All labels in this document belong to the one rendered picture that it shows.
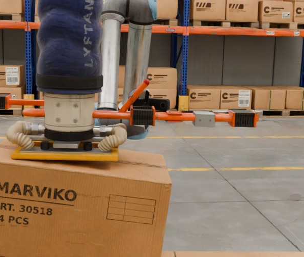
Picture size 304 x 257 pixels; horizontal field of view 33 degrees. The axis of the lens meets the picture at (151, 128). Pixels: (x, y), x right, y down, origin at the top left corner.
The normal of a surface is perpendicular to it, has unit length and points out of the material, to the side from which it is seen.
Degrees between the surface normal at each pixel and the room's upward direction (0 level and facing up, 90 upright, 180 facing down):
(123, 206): 90
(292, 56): 90
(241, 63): 90
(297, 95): 88
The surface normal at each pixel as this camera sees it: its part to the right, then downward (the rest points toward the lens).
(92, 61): 0.80, -0.07
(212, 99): 0.15, 0.18
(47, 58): -0.55, 0.17
